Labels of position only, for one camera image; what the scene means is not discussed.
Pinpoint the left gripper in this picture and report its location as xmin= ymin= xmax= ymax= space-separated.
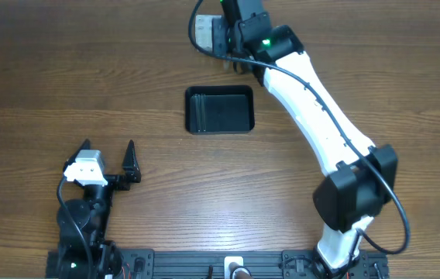
xmin=63 ymin=138 xmax=143 ymax=191

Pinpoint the black tray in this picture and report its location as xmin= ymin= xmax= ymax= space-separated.
xmin=184 ymin=84 xmax=256 ymax=136

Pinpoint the white test tube rack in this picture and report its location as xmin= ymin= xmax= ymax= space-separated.
xmin=194 ymin=14 xmax=229 ymax=54

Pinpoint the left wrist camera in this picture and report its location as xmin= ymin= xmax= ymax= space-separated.
xmin=63 ymin=149 xmax=108 ymax=188

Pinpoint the mounting rail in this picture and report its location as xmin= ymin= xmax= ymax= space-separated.
xmin=45 ymin=247 xmax=390 ymax=279

